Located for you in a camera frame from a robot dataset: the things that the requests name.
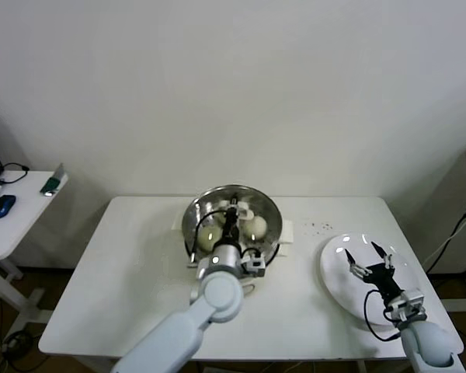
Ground white table base frame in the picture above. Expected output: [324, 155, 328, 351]
[438, 277, 466, 314]

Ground white wall cable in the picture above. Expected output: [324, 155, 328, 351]
[421, 228, 458, 269]

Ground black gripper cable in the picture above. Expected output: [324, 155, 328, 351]
[189, 209, 228, 267]
[363, 289, 403, 343]

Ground round glass pot lid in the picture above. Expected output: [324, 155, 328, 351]
[181, 184, 284, 269]

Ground black laptop cable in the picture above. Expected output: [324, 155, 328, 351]
[0, 162, 30, 186]

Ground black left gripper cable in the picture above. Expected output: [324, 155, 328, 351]
[189, 209, 228, 267]

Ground white round plate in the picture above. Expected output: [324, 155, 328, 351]
[318, 232, 423, 326]

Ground stainless steel steamer basket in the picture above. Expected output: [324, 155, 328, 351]
[172, 185, 295, 270]

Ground black floor cables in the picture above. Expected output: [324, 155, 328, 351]
[0, 328, 47, 373]

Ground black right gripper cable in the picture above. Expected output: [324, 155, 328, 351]
[363, 289, 403, 343]

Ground scattered dark crumbs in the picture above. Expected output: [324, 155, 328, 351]
[302, 220, 333, 236]

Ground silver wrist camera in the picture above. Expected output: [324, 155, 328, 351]
[240, 250, 267, 277]
[388, 289, 426, 322]

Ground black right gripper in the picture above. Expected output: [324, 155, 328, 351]
[344, 241, 407, 306]

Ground green and white box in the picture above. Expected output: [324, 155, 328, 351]
[40, 162, 68, 198]

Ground white steamed baozi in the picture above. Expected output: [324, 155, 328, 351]
[196, 225, 223, 252]
[242, 216, 268, 240]

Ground white side table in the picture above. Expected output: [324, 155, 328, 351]
[0, 170, 69, 323]

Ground blue computer mouse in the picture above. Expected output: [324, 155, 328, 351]
[0, 193, 16, 219]

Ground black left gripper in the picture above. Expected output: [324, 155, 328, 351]
[222, 193, 243, 244]

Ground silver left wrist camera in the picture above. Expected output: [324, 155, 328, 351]
[240, 250, 267, 277]

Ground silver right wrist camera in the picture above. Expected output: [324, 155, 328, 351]
[388, 289, 426, 322]

